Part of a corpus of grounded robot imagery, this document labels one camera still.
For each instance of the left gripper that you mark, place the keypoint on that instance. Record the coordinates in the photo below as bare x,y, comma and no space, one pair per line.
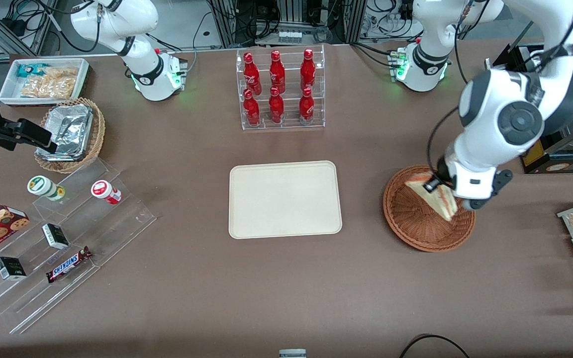
442,175

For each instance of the triangle sandwich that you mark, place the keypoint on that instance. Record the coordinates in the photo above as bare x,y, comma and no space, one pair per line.
443,205

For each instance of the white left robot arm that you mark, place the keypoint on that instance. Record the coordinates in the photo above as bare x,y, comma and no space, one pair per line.
515,119

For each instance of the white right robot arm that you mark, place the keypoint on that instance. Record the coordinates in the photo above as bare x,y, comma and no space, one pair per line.
142,64

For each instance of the small light wicker basket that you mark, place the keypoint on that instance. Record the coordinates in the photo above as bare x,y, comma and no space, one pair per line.
67,167

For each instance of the round brown wicker basket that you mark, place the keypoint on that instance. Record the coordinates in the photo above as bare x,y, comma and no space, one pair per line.
416,228

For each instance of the beige plastic tray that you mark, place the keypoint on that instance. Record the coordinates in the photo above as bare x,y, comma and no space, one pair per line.
266,199

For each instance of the white rectangular bin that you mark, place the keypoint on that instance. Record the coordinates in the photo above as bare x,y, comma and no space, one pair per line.
10,92

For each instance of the aluminium foil container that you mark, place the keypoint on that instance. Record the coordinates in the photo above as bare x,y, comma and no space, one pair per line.
72,127

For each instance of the clear bag of chips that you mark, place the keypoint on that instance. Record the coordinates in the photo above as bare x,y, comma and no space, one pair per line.
47,88
62,73

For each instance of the green lid white cup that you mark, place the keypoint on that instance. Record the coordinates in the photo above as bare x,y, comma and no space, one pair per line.
40,185

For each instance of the blue green snack packet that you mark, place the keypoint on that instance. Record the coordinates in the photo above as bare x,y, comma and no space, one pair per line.
30,69

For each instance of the red lid white cup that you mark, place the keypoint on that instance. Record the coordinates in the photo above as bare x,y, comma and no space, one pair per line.
101,189

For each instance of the small black box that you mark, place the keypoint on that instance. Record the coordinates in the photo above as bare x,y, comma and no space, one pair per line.
55,236
10,268

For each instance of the clear acrylic stepped stand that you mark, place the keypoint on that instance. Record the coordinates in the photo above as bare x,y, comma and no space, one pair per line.
117,223

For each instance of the Snickers chocolate bar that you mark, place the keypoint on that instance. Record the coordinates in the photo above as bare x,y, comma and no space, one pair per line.
67,264

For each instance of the red soda bottle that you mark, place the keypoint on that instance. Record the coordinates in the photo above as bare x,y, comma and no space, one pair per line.
306,107
251,110
276,108
277,74
252,77
308,72

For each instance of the clear acrylic bottle rack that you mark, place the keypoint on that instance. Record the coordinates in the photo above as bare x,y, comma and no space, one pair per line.
286,127

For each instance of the white power strip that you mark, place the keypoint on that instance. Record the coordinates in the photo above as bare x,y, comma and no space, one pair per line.
289,36

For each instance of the grey metal object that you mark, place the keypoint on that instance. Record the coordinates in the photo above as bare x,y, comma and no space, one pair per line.
292,354

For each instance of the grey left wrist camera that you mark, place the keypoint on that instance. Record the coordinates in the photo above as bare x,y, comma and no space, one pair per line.
503,180

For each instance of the aluminium equipment frame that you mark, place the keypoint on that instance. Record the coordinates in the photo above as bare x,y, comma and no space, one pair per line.
227,25

